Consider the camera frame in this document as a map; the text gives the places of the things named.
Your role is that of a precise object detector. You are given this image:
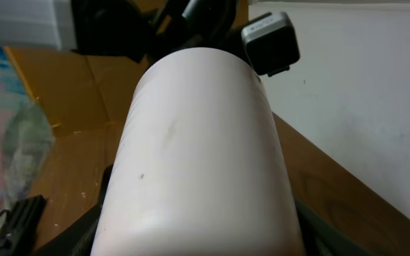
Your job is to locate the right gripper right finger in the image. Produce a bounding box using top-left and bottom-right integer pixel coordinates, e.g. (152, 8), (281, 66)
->
(294, 197), (371, 256)

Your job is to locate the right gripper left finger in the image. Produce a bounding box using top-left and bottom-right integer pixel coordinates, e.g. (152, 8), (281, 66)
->
(34, 165), (112, 256)

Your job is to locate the pink plastic cup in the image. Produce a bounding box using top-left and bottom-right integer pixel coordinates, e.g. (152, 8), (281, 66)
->
(91, 48), (305, 255)

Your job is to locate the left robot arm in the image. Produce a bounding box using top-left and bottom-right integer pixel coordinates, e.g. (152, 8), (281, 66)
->
(71, 0), (248, 63)

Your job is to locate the colourful plastic bag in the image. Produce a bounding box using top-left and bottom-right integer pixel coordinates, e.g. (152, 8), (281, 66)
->
(0, 47), (55, 211)

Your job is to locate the cardboard box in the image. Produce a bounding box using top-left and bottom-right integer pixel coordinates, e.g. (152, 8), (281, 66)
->
(4, 47), (149, 249)

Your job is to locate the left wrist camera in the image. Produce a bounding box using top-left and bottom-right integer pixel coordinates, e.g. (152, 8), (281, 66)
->
(241, 11), (300, 77)

